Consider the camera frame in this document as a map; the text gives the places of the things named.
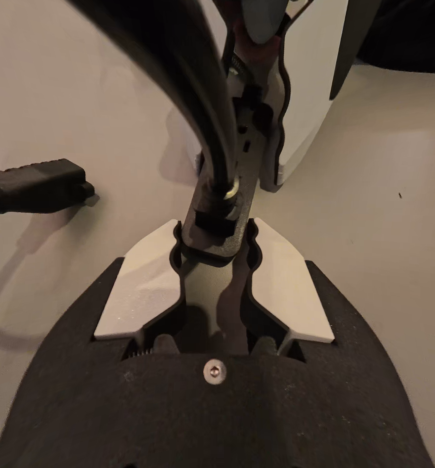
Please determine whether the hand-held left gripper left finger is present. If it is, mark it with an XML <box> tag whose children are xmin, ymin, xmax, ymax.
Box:
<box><xmin>93</xmin><ymin>219</ymin><xmax>188</xmax><ymax>341</ymax></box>

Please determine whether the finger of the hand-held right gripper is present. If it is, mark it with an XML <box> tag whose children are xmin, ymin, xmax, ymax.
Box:
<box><xmin>260</xmin><ymin>0</ymin><xmax>350</xmax><ymax>193</ymax></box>
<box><xmin>195</xmin><ymin>67</ymin><xmax>242</xmax><ymax>174</ymax></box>

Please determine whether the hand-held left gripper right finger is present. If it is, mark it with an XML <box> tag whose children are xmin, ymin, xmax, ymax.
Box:
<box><xmin>244</xmin><ymin>217</ymin><xmax>336</xmax><ymax>344</ymax></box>

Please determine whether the black power plug cord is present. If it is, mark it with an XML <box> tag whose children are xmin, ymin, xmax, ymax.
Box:
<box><xmin>66</xmin><ymin>0</ymin><xmax>242</xmax><ymax>238</ymax></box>

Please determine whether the black power strip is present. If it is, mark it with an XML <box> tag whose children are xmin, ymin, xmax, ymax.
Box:
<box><xmin>182</xmin><ymin>84</ymin><xmax>277</xmax><ymax>261</ymax></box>

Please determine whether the black bumpy wrist rest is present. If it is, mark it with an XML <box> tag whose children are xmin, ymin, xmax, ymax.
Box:
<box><xmin>356</xmin><ymin>0</ymin><xmax>435</xmax><ymax>74</ymax></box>

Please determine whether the black ridged plug cord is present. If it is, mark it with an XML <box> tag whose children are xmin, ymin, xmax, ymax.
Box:
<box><xmin>0</xmin><ymin>158</ymin><xmax>96</xmax><ymax>219</ymax></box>

